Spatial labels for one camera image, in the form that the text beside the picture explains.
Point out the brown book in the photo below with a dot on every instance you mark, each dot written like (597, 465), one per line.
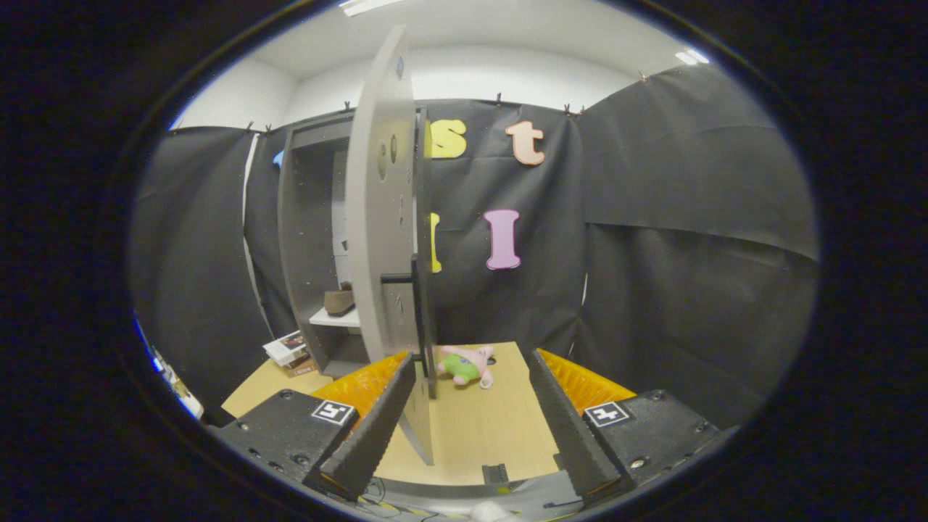
(303, 366)

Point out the small ceiling light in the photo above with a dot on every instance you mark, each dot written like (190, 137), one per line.
(692, 56)

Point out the grey shoe cabinet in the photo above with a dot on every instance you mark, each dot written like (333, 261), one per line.
(304, 254)

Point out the pink and green plush toy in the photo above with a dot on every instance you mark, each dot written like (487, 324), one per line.
(464, 366)

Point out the white shoe cabinet door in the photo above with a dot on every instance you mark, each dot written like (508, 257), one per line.
(377, 254)

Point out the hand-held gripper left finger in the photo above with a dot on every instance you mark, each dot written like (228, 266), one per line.
(373, 435)

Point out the long ceiling light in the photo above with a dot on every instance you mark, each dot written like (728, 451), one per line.
(362, 6)

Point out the white rounded object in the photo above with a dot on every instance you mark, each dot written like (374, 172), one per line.
(493, 512)

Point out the blue printed poster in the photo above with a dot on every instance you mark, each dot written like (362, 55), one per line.
(143, 341)

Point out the black backdrop cloth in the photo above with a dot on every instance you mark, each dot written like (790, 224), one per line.
(689, 290)

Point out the black table clamp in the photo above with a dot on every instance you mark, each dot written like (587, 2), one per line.
(495, 473)

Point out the white paper clutter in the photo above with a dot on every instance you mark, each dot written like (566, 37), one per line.
(181, 395)

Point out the brown fuzzy shoe with bow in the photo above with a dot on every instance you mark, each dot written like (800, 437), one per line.
(338, 301)

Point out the white cabinet shelf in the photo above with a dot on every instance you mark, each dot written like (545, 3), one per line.
(333, 319)

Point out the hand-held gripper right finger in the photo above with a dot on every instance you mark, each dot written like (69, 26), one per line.
(569, 435)

